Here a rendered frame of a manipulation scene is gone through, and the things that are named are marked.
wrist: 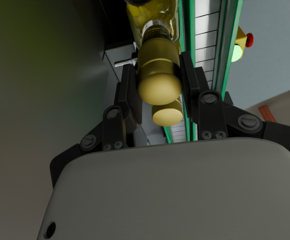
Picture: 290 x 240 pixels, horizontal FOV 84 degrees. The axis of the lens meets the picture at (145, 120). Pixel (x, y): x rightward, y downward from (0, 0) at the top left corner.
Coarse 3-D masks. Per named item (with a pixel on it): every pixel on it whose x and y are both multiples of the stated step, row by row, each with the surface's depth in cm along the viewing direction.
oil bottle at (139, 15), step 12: (156, 0) 16; (168, 0) 15; (132, 12) 16; (144, 12) 16; (156, 12) 16; (168, 12) 16; (132, 24) 17; (144, 24) 16; (168, 24) 16; (180, 36) 19
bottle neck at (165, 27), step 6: (150, 24) 16; (156, 24) 15; (162, 24) 15; (144, 30) 16; (150, 30) 15; (156, 30) 14; (162, 30) 14; (168, 30) 16; (144, 36) 15; (150, 36) 14; (156, 36) 14; (162, 36) 14; (168, 36) 15; (144, 42) 15
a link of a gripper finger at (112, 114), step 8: (104, 112) 10; (112, 112) 10; (120, 112) 9; (104, 120) 9; (112, 120) 9; (120, 120) 9; (104, 128) 9; (112, 128) 9; (120, 128) 9; (104, 136) 9; (112, 136) 9; (120, 136) 8; (104, 144) 8; (112, 144) 8; (120, 144) 8; (128, 144) 11
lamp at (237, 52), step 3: (237, 45) 45; (234, 48) 44; (237, 48) 44; (240, 48) 44; (234, 51) 44; (237, 51) 44; (240, 51) 44; (234, 54) 45; (237, 54) 45; (240, 54) 45; (234, 57) 45; (237, 57) 45; (234, 60) 46
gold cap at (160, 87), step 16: (144, 48) 13; (160, 48) 12; (144, 64) 12; (160, 64) 11; (176, 64) 12; (144, 80) 11; (160, 80) 11; (176, 80) 11; (144, 96) 12; (160, 96) 12; (176, 96) 12
